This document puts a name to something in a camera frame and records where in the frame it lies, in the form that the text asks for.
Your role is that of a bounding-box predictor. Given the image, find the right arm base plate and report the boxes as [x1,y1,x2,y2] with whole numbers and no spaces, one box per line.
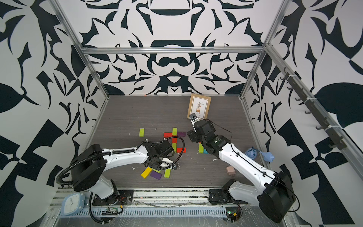
[208,189,248,205]

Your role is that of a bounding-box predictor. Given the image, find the lime block bottom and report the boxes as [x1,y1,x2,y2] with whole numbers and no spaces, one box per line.
[172,143,177,152]

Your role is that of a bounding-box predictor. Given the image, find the aluminium front rail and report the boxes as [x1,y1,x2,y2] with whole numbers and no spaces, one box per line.
[56,187,291,207]

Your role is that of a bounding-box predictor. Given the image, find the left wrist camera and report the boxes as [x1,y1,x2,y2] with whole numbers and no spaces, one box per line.
[159,158,178,170]

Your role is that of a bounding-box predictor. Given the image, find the white blue alarm clock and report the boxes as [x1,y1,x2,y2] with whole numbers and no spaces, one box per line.
[60,193,85,216]

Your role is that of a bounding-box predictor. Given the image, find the green circuit board left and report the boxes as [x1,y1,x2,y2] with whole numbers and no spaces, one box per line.
[101,206,123,216]

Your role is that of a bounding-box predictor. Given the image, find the circuit board right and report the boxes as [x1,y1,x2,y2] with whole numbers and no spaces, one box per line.
[226,207,243,223]

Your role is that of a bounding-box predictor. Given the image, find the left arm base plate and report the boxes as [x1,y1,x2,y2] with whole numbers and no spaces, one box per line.
[92,190,134,206]

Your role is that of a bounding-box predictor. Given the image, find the wooden picture frame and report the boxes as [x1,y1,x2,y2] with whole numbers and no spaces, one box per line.
[187,94,211,119]

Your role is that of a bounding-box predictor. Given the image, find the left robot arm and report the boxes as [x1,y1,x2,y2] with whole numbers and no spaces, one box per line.
[55,138,182,204]

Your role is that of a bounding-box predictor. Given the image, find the wall hook rail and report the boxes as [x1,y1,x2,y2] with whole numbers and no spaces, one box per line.
[282,72,348,150]

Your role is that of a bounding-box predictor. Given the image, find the purple block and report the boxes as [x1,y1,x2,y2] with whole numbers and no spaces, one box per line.
[150,170,162,180]
[177,131,186,137]

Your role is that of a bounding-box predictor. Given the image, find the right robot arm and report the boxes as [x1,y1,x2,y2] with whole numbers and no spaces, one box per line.
[187,114,298,223]

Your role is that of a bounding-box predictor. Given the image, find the yellow block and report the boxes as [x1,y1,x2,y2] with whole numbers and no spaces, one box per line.
[141,167,153,179]

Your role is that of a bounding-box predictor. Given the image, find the pink beige small box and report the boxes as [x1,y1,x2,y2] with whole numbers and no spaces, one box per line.
[226,166,236,176]

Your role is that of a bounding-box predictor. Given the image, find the white cable duct strip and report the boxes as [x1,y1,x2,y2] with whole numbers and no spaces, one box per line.
[82,206,227,218]

